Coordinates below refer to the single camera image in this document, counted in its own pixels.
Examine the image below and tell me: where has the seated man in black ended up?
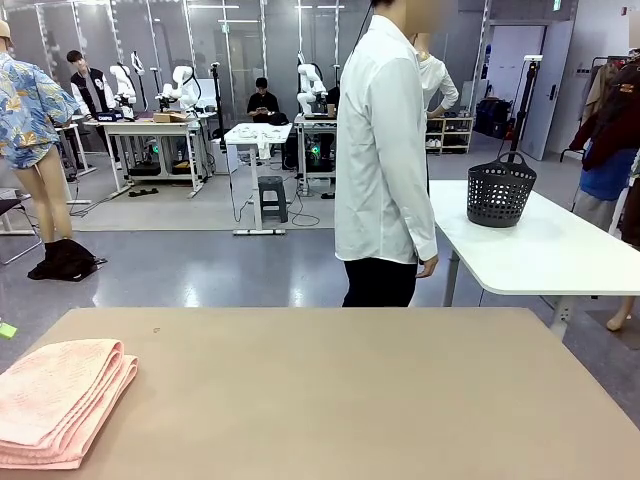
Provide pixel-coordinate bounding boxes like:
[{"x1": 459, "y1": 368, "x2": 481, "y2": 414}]
[{"x1": 246, "y1": 77, "x2": 281, "y2": 124}]

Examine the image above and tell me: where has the grey frame work desk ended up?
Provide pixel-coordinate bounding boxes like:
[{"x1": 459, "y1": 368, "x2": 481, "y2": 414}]
[{"x1": 83, "y1": 117, "x2": 206, "y2": 200}]

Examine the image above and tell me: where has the person's right hand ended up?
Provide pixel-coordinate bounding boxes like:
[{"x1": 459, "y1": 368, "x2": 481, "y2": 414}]
[{"x1": 414, "y1": 253, "x2": 440, "y2": 280}]

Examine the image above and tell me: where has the mannequin in white hoodie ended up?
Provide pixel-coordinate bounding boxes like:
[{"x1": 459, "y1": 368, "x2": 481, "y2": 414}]
[{"x1": 413, "y1": 32, "x2": 460, "y2": 121}]

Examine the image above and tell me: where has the black camera stand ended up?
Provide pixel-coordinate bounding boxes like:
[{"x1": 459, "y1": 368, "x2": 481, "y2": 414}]
[{"x1": 209, "y1": 62, "x2": 226, "y2": 141}]

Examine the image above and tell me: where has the grey plastic stool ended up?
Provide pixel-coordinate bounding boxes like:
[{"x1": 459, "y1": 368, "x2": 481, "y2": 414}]
[{"x1": 257, "y1": 175, "x2": 290, "y2": 224}]

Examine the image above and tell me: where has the dark perforated laundry basket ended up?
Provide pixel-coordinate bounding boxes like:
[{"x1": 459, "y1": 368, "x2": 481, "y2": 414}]
[{"x1": 467, "y1": 151, "x2": 538, "y2": 229}]

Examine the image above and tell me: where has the person in white shirt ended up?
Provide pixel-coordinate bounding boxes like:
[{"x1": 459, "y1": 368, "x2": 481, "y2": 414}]
[{"x1": 333, "y1": 0, "x2": 441, "y2": 309}]

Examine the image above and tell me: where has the black tripod with white top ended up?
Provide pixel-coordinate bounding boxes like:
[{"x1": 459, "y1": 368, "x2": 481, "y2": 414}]
[{"x1": 497, "y1": 54, "x2": 544, "y2": 164}]

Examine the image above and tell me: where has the mannequin in floral shirt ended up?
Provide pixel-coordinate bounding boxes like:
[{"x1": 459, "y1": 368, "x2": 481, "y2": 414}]
[{"x1": 0, "y1": 19, "x2": 81, "y2": 246}]

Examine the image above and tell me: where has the pink terry towel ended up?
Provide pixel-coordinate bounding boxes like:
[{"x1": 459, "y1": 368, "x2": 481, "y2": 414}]
[{"x1": 0, "y1": 338, "x2": 140, "y2": 471}]

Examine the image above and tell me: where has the man in varsity jacket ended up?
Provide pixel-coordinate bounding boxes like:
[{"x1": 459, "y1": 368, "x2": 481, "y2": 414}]
[{"x1": 67, "y1": 49, "x2": 124, "y2": 169}]

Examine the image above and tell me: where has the wooden shoe shelf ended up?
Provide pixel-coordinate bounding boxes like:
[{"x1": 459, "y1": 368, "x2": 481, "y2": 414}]
[{"x1": 424, "y1": 115, "x2": 475, "y2": 155}]

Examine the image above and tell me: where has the white standing desk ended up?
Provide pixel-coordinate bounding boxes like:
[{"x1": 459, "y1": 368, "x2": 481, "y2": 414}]
[{"x1": 223, "y1": 122, "x2": 294, "y2": 236}]

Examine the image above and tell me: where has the desk under background robot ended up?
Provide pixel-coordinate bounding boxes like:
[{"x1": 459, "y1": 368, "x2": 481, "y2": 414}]
[{"x1": 293, "y1": 113, "x2": 337, "y2": 196}]

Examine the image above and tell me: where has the grey open door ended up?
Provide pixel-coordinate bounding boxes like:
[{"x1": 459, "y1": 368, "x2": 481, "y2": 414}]
[{"x1": 520, "y1": 19, "x2": 575, "y2": 161}]

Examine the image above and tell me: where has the black luggage bag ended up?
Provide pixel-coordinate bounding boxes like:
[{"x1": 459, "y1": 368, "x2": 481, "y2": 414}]
[{"x1": 474, "y1": 97, "x2": 512, "y2": 140}]

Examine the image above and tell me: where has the white side table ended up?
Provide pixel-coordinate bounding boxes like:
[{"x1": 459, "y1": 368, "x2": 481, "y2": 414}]
[{"x1": 428, "y1": 179, "x2": 640, "y2": 344}]

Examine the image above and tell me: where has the person's right forearm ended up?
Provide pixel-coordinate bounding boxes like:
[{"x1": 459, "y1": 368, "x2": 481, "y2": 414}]
[{"x1": 394, "y1": 164, "x2": 440, "y2": 261}]

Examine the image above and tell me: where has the black folding chair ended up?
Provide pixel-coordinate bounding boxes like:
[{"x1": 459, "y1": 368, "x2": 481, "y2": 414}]
[{"x1": 0, "y1": 187, "x2": 44, "y2": 266}]

